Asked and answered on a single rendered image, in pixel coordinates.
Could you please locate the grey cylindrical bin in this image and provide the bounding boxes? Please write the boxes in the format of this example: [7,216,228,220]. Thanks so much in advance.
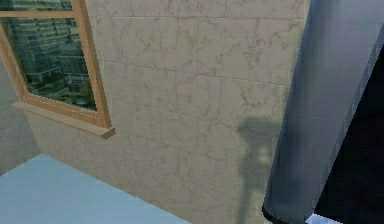
[261,0,384,224]

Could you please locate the wooden framed window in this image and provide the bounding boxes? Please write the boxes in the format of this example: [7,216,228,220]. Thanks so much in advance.
[0,0,117,140]

